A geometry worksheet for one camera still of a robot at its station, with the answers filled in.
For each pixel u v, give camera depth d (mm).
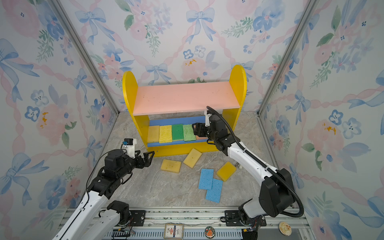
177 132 883
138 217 744
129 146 653
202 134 718
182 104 693
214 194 806
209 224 732
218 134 615
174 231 689
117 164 560
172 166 899
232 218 728
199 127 718
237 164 906
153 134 883
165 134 879
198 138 855
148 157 689
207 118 730
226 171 900
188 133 879
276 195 419
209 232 703
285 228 715
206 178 852
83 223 445
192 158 927
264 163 468
